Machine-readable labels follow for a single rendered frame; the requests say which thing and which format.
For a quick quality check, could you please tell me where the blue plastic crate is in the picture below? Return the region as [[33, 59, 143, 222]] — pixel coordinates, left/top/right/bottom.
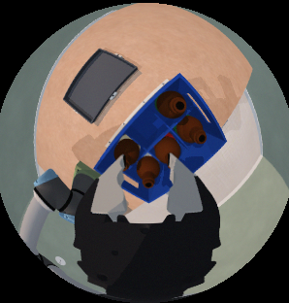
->
[[93, 73, 227, 203]]

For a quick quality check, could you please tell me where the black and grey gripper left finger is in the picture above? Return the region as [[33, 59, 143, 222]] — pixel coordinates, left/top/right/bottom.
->
[[74, 154, 127, 250]]

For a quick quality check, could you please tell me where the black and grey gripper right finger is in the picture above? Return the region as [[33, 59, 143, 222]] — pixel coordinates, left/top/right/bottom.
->
[[167, 153, 221, 249]]

